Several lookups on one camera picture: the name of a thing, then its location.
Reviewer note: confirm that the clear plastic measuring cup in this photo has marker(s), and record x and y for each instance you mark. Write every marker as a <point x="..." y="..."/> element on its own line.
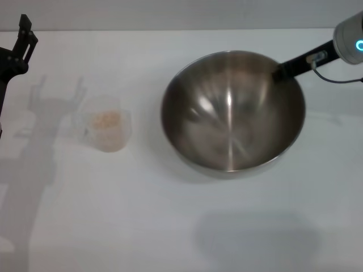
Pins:
<point x="124" y="133"/>

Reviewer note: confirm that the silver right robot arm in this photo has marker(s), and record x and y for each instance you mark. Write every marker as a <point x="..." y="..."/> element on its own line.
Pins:
<point x="347" y="37"/>

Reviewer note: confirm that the uncooked white rice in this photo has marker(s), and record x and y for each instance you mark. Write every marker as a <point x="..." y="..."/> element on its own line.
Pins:
<point x="106" y="120"/>

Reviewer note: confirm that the stainless steel mixing bowl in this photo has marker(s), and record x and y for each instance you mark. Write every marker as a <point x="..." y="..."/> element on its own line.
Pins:
<point x="232" y="119"/>

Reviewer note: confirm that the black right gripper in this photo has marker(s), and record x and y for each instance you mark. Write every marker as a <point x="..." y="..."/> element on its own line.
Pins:
<point x="297" y="65"/>

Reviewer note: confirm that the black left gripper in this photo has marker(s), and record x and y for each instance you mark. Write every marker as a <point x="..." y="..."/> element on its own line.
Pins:
<point x="4" y="68"/>

